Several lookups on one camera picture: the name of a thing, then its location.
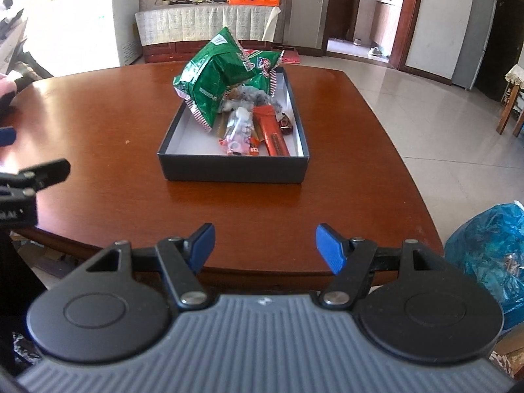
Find small clear candy packet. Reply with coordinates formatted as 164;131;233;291
220;107;253;155

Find red orange snack bar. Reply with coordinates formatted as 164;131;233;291
253;105;290;157

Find clear bag dark snacks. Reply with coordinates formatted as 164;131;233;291
218;85;282;114

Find green snack bag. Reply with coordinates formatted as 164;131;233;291
173;27;284;131

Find brown gold foil candy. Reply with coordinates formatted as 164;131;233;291
277;112;293;136

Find hand holding phone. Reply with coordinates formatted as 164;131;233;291
0;74;18;116

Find dark blue shallow box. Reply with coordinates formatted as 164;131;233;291
157;67;310;184

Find blue plastic bag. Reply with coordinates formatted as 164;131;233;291
444;200;523;332

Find TV cabinet with white cloth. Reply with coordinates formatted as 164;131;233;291
135;4;281;63

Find pink floor scale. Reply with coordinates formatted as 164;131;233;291
282;48;301;65

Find dining table with lace cloth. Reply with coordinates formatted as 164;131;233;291
496;65;524;135

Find grey refrigerator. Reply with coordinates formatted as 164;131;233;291
452;0;496;90

